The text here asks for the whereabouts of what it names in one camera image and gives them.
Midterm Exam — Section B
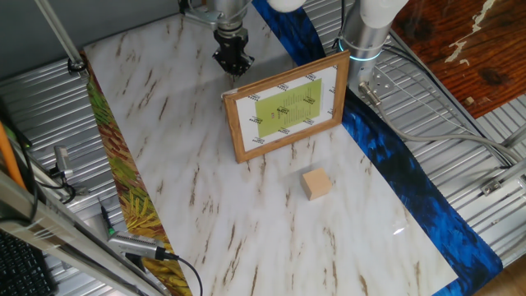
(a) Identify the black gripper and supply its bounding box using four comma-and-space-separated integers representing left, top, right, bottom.
212, 26, 255, 81

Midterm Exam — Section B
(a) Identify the light wooden cube block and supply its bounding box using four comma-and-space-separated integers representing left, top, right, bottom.
299, 166, 333, 201

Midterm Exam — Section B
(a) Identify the white marble pattern sheet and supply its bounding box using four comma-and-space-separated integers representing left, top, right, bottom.
81, 3, 459, 296

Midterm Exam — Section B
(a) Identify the yellow green painted cloth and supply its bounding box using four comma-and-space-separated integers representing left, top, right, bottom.
80, 51, 194, 296

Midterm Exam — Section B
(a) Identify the grey metal pole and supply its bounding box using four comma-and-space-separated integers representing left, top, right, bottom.
33, 0, 90, 77

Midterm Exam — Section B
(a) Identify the blue painted cloth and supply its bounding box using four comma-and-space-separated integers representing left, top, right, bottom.
252, 0, 505, 296

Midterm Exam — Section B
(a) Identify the flat grey metal plate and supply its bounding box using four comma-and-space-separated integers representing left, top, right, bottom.
84, 211, 114, 247

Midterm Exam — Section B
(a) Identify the orange pole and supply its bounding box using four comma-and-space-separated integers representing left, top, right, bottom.
0, 121, 26, 190

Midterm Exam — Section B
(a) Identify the aluminium profile beam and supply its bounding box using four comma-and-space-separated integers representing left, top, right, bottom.
0, 170, 169, 296

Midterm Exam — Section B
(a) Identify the black keyboard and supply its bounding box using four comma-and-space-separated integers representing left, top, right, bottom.
0, 229, 58, 296

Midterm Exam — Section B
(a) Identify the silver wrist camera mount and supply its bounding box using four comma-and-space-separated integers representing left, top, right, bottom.
179, 3, 224, 30

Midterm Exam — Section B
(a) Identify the wooden picture frame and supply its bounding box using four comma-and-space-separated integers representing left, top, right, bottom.
221, 49, 351, 164

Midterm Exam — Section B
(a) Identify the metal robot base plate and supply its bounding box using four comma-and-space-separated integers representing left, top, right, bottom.
356, 67, 396, 99

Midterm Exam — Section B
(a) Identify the green handled screwdriver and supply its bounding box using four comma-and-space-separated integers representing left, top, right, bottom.
99, 200, 117, 238

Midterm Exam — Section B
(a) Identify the ribbed silver camera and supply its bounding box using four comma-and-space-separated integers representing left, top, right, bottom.
107, 230, 168, 262

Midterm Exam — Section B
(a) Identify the grey cable with metal plug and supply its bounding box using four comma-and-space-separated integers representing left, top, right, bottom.
358, 81, 525, 165

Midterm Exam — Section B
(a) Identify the black small camera cable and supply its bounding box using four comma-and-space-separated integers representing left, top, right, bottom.
18, 139, 79, 225

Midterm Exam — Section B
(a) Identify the aluminium corner bracket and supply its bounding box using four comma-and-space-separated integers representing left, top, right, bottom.
479, 158, 526, 197

